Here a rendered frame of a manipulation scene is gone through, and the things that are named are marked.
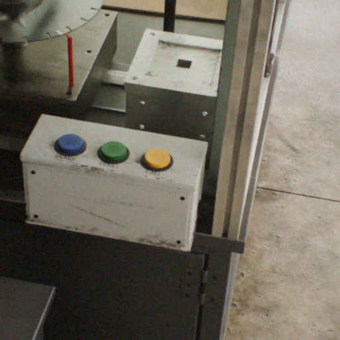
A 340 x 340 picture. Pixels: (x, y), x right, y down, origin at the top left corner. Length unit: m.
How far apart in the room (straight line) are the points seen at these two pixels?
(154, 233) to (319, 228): 1.24
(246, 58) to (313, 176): 1.55
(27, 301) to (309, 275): 1.25
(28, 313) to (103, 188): 0.22
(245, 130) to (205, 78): 0.26
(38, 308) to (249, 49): 0.50
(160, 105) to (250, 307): 0.95
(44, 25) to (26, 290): 0.48
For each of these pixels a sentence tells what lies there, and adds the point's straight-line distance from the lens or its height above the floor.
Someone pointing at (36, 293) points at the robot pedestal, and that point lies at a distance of 1.35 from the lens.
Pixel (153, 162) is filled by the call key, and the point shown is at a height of 0.91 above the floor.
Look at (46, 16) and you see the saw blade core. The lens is 1.59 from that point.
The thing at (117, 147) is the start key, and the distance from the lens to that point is 1.35.
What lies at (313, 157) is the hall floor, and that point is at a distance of 2.83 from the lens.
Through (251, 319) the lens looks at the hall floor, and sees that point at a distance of 2.31.
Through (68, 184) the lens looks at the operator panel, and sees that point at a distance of 1.37.
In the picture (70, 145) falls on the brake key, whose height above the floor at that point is 0.91.
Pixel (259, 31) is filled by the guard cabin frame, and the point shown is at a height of 1.15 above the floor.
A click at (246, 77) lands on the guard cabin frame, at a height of 1.06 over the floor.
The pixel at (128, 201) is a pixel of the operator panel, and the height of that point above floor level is 0.84.
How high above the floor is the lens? 1.76
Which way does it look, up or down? 41 degrees down
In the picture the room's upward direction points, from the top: 4 degrees clockwise
